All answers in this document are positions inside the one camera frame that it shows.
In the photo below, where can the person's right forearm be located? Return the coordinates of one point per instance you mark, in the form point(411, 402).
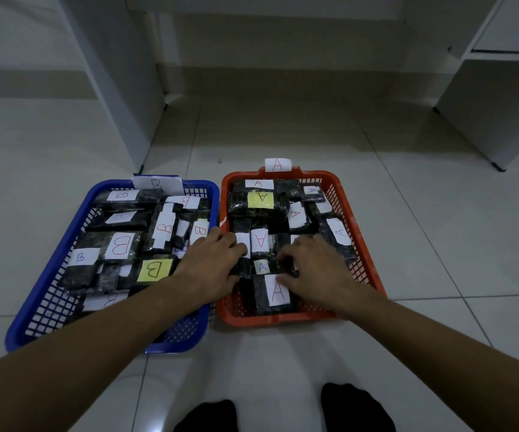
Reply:
point(457, 368)

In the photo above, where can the small white paper tag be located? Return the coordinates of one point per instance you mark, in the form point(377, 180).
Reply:
point(278, 165)

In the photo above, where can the red plastic basket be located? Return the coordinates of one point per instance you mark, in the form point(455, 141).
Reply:
point(264, 321)

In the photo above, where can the white desk side panel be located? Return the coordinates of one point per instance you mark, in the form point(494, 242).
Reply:
point(115, 71)
point(489, 107)

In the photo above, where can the person's right hand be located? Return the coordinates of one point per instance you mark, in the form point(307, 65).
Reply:
point(327, 278)

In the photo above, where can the blue plastic basket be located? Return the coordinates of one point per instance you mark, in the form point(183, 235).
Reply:
point(174, 346)

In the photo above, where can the person's left hand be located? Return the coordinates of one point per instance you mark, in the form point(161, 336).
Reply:
point(210, 269)

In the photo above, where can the person's left forearm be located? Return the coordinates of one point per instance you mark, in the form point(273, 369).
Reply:
point(70, 359)

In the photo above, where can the person's black trouser leg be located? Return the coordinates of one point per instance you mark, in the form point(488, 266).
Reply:
point(356, 409)
point(207, 418)

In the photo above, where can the large white paper tag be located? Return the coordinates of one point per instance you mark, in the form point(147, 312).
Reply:
point(158, 184)

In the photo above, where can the white desk drawer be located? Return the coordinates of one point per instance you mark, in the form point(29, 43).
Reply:
point(507, 26)

